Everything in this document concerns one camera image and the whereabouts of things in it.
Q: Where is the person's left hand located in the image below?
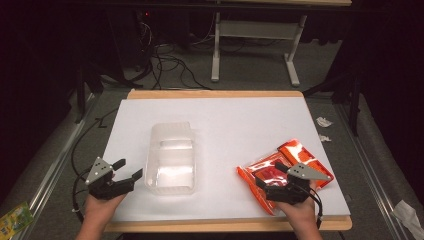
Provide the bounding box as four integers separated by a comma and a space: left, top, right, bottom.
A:
82, 192, 128, 231

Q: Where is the crumpled white paper scrap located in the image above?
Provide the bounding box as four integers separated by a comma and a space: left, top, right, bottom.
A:
315, 116, 334, 129

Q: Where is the bundle of black floor cables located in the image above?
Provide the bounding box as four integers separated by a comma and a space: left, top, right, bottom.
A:
131, 19, 214, 91

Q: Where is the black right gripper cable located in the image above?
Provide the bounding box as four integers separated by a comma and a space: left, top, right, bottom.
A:
297, 182, 325, 230

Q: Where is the person's right hand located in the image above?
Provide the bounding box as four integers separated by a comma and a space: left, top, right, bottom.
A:
275, 195, 321, 232

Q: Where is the wooden table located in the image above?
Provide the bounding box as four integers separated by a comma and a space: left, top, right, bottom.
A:
104, 88, 354, 234

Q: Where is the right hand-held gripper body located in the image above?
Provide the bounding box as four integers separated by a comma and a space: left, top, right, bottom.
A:
263, 162, 335, 206

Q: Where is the green yellow packet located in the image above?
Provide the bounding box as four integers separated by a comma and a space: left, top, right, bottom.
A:
0, 201, 35, 240

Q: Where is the white table sheet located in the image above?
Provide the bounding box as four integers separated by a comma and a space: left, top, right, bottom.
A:
110, 96, 352, 223

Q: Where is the black metal stand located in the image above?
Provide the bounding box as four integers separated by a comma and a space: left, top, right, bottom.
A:
302, 71, 364, 137
73, 61, 105, 125

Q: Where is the orange snack packet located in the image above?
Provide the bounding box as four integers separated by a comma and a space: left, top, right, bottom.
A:
276, 138, 335, 191
236, 151, 294, 216

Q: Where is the white crumpled paper sheet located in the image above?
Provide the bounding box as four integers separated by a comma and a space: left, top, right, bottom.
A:
391, 199, 424, 240

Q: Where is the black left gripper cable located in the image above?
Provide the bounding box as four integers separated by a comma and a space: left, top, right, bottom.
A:
70, 107, 120, 224

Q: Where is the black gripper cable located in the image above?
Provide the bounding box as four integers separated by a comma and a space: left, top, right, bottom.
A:
70, 107, 120, 224
297, 182, 325, 230

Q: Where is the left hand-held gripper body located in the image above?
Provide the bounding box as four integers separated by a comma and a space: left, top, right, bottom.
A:
85, 156, 135, 201

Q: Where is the white desk frame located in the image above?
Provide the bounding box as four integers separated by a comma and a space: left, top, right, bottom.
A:
210, 11, 308, 88

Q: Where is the metal floor rail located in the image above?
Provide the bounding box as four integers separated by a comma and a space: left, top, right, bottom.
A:
334, 103, 409, 240
19, 92, 101, 240

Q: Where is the clear plastic container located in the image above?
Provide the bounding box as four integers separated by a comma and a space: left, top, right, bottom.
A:
144, 121, 198, 196

